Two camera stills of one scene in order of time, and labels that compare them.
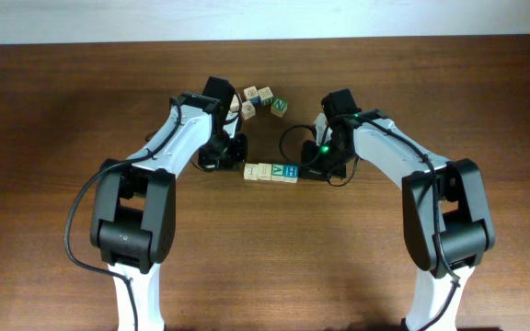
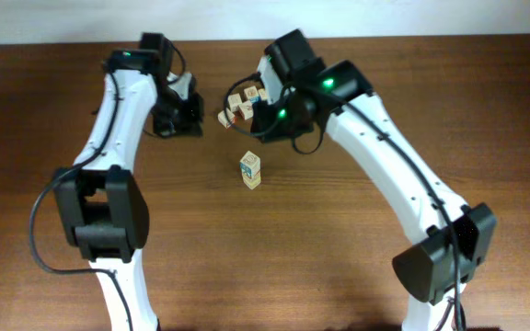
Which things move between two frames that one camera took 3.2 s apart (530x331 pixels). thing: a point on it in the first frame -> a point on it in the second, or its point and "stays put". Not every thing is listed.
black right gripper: (311, 169) -> (259, 119)
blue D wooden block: (251, 94) stays put
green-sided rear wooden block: (266, 96) stays put
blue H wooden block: (291, 173) -> (251, 169)
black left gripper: (238, 154) -> (194, 130)
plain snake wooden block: (247, 110) stays put
